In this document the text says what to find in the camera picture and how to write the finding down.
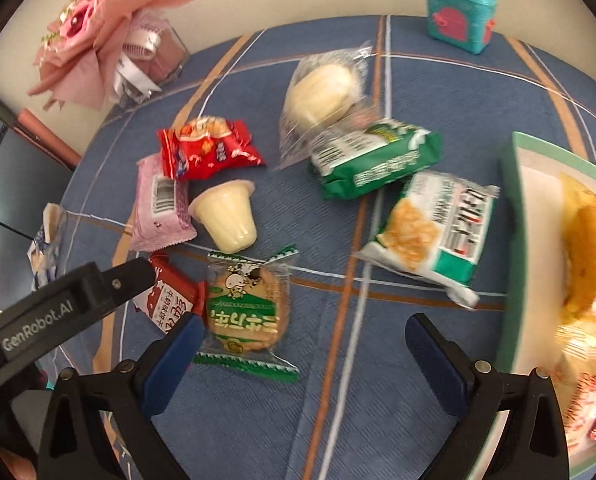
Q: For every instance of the pink flower bouquet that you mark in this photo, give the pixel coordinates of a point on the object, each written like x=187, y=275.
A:
x=88, y=25

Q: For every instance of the teal toy box pink hearts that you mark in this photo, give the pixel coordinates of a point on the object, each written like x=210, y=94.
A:
x=453, y=20

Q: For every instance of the red white milk packet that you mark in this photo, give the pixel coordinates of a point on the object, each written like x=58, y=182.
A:
x=165, y=300

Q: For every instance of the white packet with red print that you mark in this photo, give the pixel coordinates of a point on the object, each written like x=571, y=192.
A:
x=578, y=390

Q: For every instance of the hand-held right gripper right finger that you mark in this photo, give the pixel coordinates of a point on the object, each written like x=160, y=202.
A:
x=435, y=360

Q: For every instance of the dark screen panel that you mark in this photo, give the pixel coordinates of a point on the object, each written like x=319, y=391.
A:
x=13, y=185

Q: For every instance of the pink snack packet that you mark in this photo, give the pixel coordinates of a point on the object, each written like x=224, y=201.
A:
x=158, y=210

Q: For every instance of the white green cracker packet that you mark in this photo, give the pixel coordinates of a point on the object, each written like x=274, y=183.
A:
x=418, y=230

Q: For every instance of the crumpled blue white paper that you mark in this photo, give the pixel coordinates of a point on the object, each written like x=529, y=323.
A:
x=48, y=245

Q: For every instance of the cream jelly cup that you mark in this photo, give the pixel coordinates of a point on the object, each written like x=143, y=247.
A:
x=225, y=220

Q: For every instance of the clear-wrapped cream bun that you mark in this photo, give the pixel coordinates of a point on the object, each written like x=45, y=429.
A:
x=320, y=92

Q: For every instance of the red candy packet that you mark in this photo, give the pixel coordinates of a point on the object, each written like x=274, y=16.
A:
x=203, y=152

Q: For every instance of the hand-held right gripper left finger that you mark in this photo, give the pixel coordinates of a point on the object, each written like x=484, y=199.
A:
x=175, y=355

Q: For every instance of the blue plaid tablecloth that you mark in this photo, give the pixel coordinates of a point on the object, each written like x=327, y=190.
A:
x=328, y=410

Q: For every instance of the dark green snack packet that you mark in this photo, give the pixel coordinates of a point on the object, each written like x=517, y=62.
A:
x=378, y=165

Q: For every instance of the yellow cake packet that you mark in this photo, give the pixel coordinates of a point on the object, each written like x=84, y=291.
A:
x=583, y=240

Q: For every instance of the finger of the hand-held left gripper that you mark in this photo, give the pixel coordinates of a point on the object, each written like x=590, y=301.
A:
x=123, y=282

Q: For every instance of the clear square vase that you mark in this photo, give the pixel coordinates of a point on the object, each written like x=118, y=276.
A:
x=163, y=55

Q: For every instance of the teal-rimmed white box tray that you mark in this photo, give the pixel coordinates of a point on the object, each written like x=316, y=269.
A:
x=515, y=260

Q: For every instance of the cookie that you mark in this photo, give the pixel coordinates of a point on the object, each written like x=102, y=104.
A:
x=248, y=305

